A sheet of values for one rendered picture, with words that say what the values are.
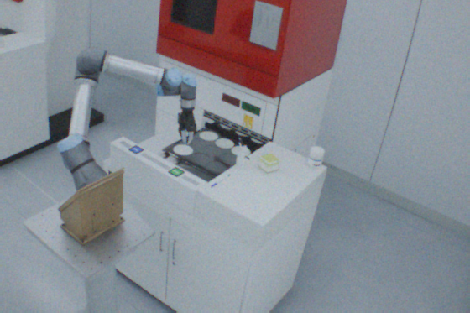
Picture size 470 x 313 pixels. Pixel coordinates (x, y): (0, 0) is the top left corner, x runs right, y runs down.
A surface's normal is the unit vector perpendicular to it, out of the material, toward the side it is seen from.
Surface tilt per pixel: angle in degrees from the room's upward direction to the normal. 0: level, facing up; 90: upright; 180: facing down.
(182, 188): 90
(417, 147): 90
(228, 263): 90
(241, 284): 90
